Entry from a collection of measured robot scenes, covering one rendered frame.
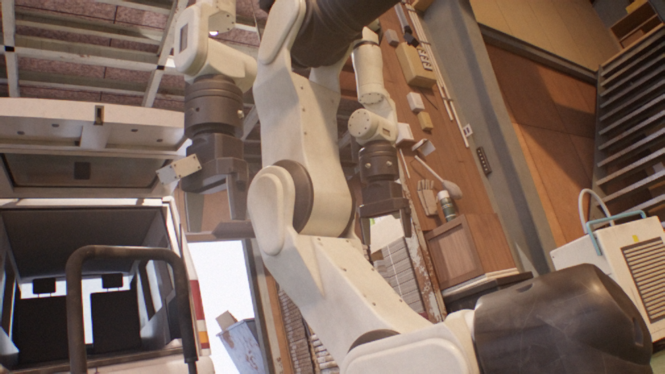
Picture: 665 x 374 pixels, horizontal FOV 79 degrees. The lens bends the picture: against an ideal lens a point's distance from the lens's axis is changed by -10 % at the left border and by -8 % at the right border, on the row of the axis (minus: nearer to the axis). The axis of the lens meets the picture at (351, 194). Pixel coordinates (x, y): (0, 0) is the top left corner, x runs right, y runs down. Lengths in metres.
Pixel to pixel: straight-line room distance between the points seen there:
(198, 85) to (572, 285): 0.56
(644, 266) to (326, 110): 1.59
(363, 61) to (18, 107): 1.79
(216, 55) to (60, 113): 1.79
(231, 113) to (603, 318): 0.54
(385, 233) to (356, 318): 2.71
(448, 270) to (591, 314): 1.97
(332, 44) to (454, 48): 2.83
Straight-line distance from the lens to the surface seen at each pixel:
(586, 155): 4.92
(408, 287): 3.22
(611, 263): 1.96
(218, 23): 0.78
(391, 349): 0.59
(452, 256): 2.43
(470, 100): 3.46
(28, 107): 2.45
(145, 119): 2.47
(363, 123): 0.97
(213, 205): 5.79
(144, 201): 3.72
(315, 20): 0.85
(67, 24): 3.70
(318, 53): 0.89
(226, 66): 0.70
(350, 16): 0.84
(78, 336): 1.28
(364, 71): 1.05
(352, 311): 0.67
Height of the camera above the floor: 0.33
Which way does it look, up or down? 20 degrees up
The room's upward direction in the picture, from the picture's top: 15 degrees counter-clockwise
